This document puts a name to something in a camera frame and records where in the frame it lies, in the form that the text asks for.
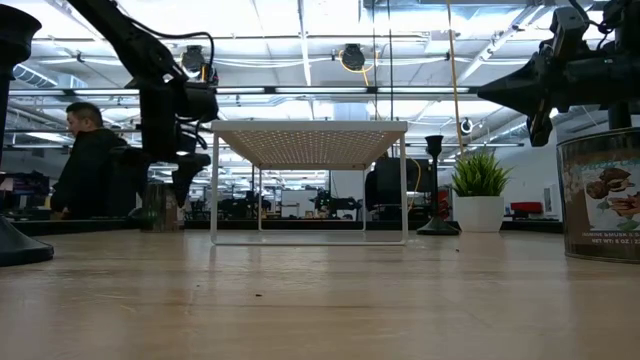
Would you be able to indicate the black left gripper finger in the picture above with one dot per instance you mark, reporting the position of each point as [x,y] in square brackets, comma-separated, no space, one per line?
[189,172]

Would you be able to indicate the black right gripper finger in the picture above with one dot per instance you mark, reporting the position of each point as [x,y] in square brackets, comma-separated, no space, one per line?
[525,87]

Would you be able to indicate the silver printed candle tin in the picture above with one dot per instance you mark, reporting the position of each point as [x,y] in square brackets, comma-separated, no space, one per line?
[600,200]
[157,212]

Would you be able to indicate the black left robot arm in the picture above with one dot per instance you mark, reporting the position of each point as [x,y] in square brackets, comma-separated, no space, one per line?
[135,45]

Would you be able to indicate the person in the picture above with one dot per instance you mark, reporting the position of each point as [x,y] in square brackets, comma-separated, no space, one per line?
[85,170]

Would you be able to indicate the white board panel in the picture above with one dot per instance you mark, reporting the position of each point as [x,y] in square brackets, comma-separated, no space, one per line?
[298,202]

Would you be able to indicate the red box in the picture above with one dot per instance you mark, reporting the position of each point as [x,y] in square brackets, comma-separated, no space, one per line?
[526,207]

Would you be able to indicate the white perforated metal shelf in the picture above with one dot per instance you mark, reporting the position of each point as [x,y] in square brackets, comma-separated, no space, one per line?
[310,145]

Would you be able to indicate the potted green artificial plant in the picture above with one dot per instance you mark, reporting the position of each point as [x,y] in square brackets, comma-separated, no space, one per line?
[479,212]

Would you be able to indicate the black monitor back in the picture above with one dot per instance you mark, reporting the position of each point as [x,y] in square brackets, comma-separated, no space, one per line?
[395,187]

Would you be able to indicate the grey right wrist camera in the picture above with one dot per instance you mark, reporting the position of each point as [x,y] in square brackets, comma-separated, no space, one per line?
[570,27]

